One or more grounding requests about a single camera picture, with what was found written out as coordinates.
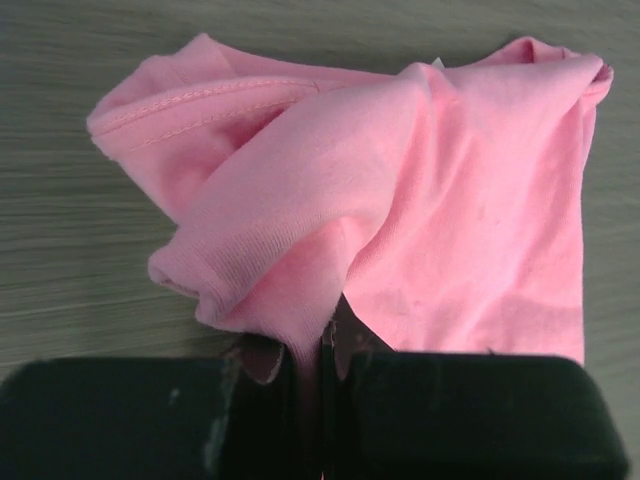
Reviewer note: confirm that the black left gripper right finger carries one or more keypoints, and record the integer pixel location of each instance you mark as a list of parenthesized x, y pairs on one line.
[(391, 414)]

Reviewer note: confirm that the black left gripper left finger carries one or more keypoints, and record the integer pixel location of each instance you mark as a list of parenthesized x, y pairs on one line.
[(224, 417)]

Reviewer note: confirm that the light pink t shirt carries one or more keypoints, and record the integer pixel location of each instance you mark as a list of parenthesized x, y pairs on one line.
[(443, 204)]

